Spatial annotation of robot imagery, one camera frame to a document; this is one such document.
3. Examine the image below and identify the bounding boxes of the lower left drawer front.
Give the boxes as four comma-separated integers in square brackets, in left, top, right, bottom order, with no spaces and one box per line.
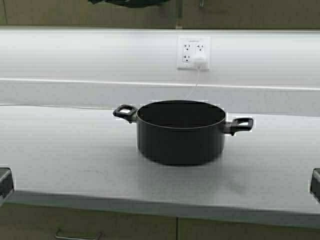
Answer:
[0,203,177,240]

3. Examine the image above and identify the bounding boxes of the black two-handled cooking pot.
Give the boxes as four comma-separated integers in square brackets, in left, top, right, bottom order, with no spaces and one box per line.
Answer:
[112,100,254,166]

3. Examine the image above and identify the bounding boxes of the upper left cabinet door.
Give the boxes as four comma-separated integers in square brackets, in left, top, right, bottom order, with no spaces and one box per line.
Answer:
[0,0,180,29]

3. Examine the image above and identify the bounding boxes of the left metal frame bracket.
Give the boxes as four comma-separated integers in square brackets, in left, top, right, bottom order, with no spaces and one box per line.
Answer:
[0,167,15,206]

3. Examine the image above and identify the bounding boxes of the lower right drawer front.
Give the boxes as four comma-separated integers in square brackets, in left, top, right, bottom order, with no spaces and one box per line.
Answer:
[177,218,320,240]

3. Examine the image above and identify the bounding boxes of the white wall outlet plate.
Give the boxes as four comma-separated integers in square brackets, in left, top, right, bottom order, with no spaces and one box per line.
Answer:
[176,36,212,71]

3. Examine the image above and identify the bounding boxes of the right metal frame bracket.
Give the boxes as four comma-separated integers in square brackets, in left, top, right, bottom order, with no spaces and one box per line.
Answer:
[309,168,320,203]

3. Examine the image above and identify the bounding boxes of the white charging cable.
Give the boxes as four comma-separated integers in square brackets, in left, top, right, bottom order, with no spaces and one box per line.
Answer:
[0,68,202,111]

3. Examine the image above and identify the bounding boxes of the upper right cabinet door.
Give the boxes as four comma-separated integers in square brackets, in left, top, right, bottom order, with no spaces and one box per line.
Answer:
[181,0,320,30]

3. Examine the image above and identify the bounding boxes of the metal frame bracket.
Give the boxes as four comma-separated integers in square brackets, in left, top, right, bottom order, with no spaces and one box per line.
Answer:
[0,167,15,206]
[309,168,320,203]

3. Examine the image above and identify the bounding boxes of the white plug adapter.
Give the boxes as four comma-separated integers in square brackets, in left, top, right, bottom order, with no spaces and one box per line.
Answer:
[193,55,208,71]

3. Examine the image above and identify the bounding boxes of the left drawer metal handle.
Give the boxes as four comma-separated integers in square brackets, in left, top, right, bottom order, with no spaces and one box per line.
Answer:
[54,228,103,240]

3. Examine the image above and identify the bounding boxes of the cabinet door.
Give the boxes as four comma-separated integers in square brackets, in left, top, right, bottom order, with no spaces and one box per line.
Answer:
[181,0,320,30]
[0,0,180,29]

